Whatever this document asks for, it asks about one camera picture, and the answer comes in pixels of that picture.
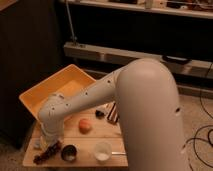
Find dark purple grape bunch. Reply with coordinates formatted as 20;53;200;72
33;141;62;165

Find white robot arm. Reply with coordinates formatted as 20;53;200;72
38;59;190;171

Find yellow plastic tray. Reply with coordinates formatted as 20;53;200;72
19;64;95;119

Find crumpled blue cloth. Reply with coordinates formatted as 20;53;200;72
33;139;41;150

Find small metal cup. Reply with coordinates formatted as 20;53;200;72
61;145;77;162

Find orange peach fruit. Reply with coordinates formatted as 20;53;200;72
78;118;92;134

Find white plastic cup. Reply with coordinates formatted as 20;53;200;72
93;142;112;162

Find silver metal fork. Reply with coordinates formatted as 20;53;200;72
111;151;126;155

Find brown striped chocolate bar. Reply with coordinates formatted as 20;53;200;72
107;104;119;124

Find grey metal shelf rail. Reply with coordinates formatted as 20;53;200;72
63;42;213;79

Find black floor cable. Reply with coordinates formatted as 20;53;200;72
184;63;213;169

